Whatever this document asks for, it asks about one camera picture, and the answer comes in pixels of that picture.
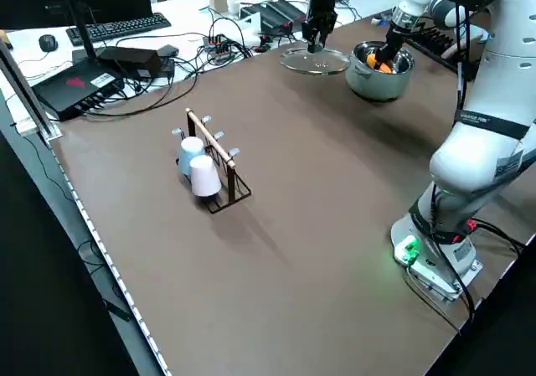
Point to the black stand pole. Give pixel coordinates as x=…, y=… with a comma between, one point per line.
x=79, y=20

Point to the light blue cup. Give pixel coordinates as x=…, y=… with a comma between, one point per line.
x=188, y=154

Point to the steel cooking pot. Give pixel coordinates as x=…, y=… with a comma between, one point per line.
x=377, y=83

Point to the black dish rack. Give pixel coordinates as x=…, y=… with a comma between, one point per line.
x=435, y=41

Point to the black power brick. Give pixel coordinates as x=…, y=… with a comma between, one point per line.
x=130, y=60

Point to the black ridged device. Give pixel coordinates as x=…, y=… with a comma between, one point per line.
x=276, y=13

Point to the glass pot lid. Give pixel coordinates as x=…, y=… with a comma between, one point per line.
x=301, y=64

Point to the aluminium frame rail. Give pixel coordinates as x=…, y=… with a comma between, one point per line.
x=29, y=99

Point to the black box with red logo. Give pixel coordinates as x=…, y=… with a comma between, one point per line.
x=75, y=87

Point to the grey usb hub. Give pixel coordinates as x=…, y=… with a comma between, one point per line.
x=218, y=46

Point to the orange corn cob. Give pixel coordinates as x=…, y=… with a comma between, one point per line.
x=372, y=61

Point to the black computer mouse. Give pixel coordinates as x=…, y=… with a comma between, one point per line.
x=48, y=42

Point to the small white paper cup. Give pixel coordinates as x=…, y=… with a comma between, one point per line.
x=233, y=5

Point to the black keyboard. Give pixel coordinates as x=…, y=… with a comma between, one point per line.
x=121, y=26

